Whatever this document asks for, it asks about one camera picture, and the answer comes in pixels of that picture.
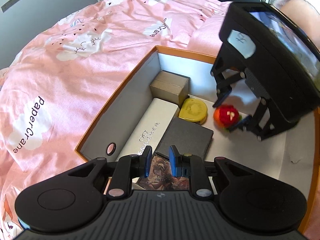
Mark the photo card box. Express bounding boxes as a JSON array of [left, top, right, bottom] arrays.
[[137, 155, 189, 191]]

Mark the red orange crochet fruit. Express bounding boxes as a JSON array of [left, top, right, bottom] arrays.
[[213, 104, 242, 130]]

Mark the dark grey box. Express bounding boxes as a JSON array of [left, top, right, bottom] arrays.
[[155, 117, 214, 160]]

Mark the yellow round case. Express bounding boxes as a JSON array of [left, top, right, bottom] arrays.
[[178, 98, 208, 125]]

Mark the cream glasses case box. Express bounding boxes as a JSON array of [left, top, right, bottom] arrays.
[[118, 98, 180, 158]]

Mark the olive brown small box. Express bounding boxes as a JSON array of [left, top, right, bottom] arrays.
[[150, 71, 190, 108]]

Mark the orange cardboard storage box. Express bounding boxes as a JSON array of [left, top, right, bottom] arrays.
[[75, 46, 319, 233]]

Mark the pink printed duvet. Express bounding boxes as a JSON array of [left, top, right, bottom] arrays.
[[1, 0, 229, 239]]

